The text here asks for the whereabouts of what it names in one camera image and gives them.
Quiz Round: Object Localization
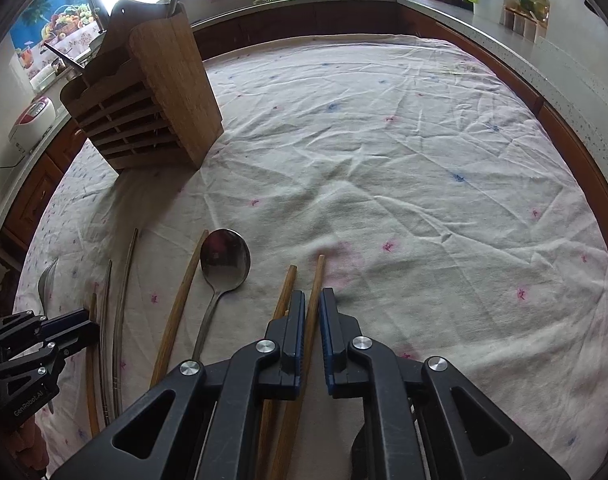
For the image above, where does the bamboo chopstick pair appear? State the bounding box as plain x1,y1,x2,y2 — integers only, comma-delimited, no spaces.
267,254,325,480

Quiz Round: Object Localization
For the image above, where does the left silver fork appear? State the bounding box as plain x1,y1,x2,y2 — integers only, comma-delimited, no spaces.
38,258,57,314

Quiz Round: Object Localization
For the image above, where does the silver spoon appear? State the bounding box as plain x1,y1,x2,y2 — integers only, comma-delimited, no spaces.
192,229,251,361

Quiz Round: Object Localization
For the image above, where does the floral white tablecloth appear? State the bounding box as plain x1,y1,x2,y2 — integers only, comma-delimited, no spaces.
15,35,608,479

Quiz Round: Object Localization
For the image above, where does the white rice cooker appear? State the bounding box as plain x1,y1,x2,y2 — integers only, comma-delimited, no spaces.
8,96,56,155

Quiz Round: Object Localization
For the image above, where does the wooden utensil holder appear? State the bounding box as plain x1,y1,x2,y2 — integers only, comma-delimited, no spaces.
60,0,223,171

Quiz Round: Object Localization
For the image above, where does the fruit poster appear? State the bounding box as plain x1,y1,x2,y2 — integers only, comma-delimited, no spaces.
10,0,100,81

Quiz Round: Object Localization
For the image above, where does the spice jar rack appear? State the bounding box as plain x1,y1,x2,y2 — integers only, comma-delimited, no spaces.
502,0,550,42

